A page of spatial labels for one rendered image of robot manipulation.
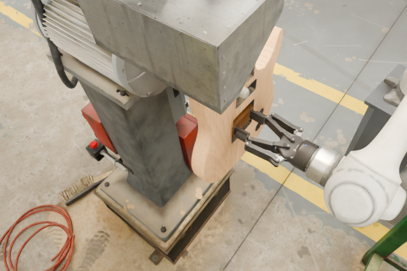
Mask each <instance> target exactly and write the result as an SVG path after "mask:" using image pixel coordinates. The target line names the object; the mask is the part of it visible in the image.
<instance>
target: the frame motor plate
mask: <svg viewBox="0 0 407 271"><path fill-rule="evenodd" d="M58 50H59V55H60V57H61V61H62V65H63V67H64V70H65V71H67V72H69V73H70V74H72V75H73V76H74V77H76V78H78V79H79V80H81V81H83V82H84V83H86V84H87V85H88V86H90V87H92V88H93V89H95V90H96V91H98V92H99V93H101V94H103V95H104V96H105V97H107V98H109V99H110V100H112V101H113V102H115V103H116V104H118V105H119V106H121V107H123V108H124V109H126V110H128V109H130V108H131V107H132V106H133V105H134V104H135V103H136V102H137V101H138V100H139V99H140V98H141V97H139V96H136V95H134V94H133V93H131V92H129V91H128V90H126V89H125V88H124V87H122V86H120V85H119V84H117V83H116V82H114V81H112V80H111V79H109V78H107V77H106V76H104V75H103V74H101V73H99V72H98V71H96V70H94V69H92V68H91V67H89V66H88V65H86V64H84V63H83V62H81V61H80V60H79V59H77V58H75V57H74V56H72V55H71V54H69V53H67V52H66V51H64V50H62V49H61V48H59V47H58ZM46 55H47V57H48V59H49V60H50V61H52V62H53V59H52V56H51V53H50V51H49V52H48V53H46Z"/></svg>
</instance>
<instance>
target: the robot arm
mask: <svg viewBox="0 0 407 271"><path fill-rule="evenodd" d="M384 82H385V83H386V84H387V85H389V86H390V87H391V88H392V90H391V91H390V92H389V93H388V94H385V95H384V97H383V100H384V101H385V102H388V103H391V104H393V105H395V106H397V109H396V110H395V112H394V114H393V115H392V116H391V118H390V119H389V120H388V122H387V123H386V125H385V126H384V127H383V129H382V130H381V131H380V132H379V134H378V135H377V136H376V137H375V139H374V140H373V141H372V142H371V143H370V144H369V145H368V146H367V147H365V148H363V149H361V150H357V151H351V152H350V153H349V154H348V155H347V156H344V155H342V154H341V153H338V152H336V151H334V150H332V149H330V148H328V147H326V146H321V147H320V148H319V146H318V145H316V144H315V143H313V142H311V141H309V140H304V139H303V138H301V136H302V134H303V128H301V127H299V126H296V125H293V124H292V123H291V122H289V121H287V120H285V119H284V118H283V117H281V116H279V115H277V114H276V113H271V114H270V115H265V114H263V113H261V112H259V111H255V110H253V109H252V110H251V111H250V118H251V119H253V120H254V121H256V122H258V123H260V124H261V125H263V124H264V125H267V126H268V127H269V128H270V129H271V130H272V131H273V132H274V133H275V134H276V135H277V136H278V137H279V138H280V141H278V142H276V141H274V142H271V141H267V140H263V139H258V138H255V137H251V136H250V133H249V132H247V131H246V130H244V129H242V128H240V127H238V126H235V127H234V134H235V135H236V138H238V139H240V140H241V141H243V142H245V146H244V150H245V151H247V152H250V153H252V154H254V155H256V156H258V157H260V158H262V159H264V160H266V161H268V162H270V163H271V164H272V165H273V166H274V167H278V166H279V163H281V162H282V161H285V162H290V163H291V164H292V165H293V166H294V167H296V168H297V169H300V170H301V171H303V172H305V171H306V174H305V175H306V177H308V178H309V179H311V180H312V181H314V182H316V183H318V184H320V185H321V186H322V187H324V193H323V195H324V201H325V204H326V207H327V209H328V211H329V212H330V214H331V215H332V216H334V217H336V218H337V219H338V220H340V221H341V222H342V223H343V224H345V225H347V226H351V227H365V226H369V225H371V224H374V223H375V222H376V221H378V220H379V219H381V220H393V219H394V218H395V217H396V216H397V215H398V214H399V212H400V211H401V209H402V207H403V205H404V203H405V200H406V192H405V190H404V189H403V188H402V187H401V186H400V184H401V182H402V181H401V179H400V175H399V166H400V163H401V161H402V159H403V157H404V155H405V154H406V152H407V68H406V70H405V72H404V73H403V76H402V78H400V79H397V78H395V77H391V76H387V77H386V79H385V80H384ZM284 129H285V130H284ZM288 132H289V133H291V134H293V135H291V134H289V133H288ZM275 147H276V148H275ZM267 150H269V151H271V152H273V153H276V154H279V156H280V157H279V156H278V155H274V154H273V153H271V152H269V151H267Z"/></svg>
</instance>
